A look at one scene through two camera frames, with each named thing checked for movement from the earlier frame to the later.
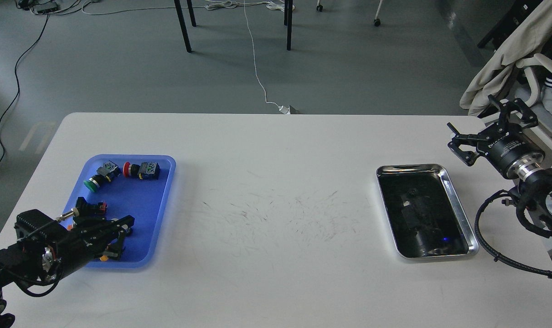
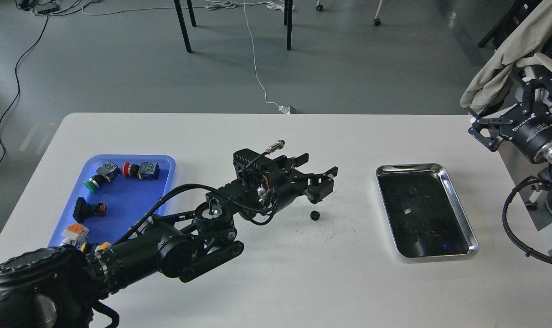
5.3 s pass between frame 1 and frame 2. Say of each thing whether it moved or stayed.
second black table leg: stayed
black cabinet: stayed
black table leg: stayed
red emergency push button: stayed
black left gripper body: moved
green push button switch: stayed
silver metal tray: stayed
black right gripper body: moved
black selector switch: stayed
